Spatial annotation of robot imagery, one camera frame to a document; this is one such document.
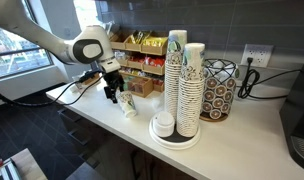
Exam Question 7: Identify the short printed paper cup stack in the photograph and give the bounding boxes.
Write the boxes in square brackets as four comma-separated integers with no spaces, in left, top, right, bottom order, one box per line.
[176,42,206,139]

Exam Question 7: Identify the low wooden packet box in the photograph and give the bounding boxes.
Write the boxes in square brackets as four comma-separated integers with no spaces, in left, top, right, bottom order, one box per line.
[71,71,102,90]

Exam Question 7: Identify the white wall outlet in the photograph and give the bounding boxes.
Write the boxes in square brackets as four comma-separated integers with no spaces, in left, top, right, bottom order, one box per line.
[240,43,275,69]

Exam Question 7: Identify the light wooden tabletop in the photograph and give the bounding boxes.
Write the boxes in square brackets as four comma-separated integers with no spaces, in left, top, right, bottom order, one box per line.
[10,148,48,180]

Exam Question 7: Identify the black coffee machine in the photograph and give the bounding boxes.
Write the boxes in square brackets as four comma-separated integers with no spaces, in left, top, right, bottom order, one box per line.
[278,49,304,174]

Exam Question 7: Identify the white round cup tray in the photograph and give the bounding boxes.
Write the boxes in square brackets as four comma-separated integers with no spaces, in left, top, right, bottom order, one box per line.
[148,111,202,151]

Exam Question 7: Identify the glass window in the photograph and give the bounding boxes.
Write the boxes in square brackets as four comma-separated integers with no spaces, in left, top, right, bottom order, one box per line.
[0,0,55,81]

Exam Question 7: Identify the black power cable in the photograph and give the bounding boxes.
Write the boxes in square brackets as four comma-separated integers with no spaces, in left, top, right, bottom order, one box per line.
[236,57,303,101]

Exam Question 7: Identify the metal frame with red clamp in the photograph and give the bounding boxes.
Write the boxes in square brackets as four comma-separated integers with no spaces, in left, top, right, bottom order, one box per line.
[0,148,22,180]

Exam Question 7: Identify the wooden tea box clear lid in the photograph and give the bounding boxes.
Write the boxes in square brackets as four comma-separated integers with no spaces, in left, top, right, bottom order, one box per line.
[122,70,155,99]

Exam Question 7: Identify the red packets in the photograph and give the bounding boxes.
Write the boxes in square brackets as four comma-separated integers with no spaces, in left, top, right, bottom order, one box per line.
[143,56,166,68]

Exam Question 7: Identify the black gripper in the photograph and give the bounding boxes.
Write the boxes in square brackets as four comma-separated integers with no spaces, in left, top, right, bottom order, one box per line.
[103,68,127,98]

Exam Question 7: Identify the tall printed paper cup stack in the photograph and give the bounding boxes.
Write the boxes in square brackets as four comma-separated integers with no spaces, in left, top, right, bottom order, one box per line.
[163,29,189,123]

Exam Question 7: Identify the wooden organizer bin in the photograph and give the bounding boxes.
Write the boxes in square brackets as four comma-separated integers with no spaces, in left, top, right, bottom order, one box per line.
[140,35,169,57]
[115,49,130,67]
[141,55,167,77]
[109,30,135,51]
[126,54,147,71]
[124,30,152,53]

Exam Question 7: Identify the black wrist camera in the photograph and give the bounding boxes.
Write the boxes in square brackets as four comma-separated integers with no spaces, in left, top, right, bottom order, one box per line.
[103,85,117,104]

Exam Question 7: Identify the bright yellow sweetener packets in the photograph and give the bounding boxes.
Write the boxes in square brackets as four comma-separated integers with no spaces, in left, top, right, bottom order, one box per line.
[142,36,168,48]

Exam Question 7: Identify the dark lower cabinet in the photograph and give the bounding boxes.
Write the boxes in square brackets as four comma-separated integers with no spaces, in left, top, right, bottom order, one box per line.
[57,99,200,180]

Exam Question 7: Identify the white cup lid stack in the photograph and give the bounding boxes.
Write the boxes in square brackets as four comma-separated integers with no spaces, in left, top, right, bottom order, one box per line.
[152,110,176,139]

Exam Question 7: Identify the yellow stick packets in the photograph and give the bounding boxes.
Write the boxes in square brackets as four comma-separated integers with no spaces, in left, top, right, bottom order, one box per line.
[129,31,150,45]

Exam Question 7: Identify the black wire coffee pod basket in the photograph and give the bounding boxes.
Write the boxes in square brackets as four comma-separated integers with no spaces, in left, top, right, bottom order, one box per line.
[199,58,241,123]

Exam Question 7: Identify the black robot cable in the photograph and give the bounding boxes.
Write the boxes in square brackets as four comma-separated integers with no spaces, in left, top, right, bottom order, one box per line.
[0,68,105,108]

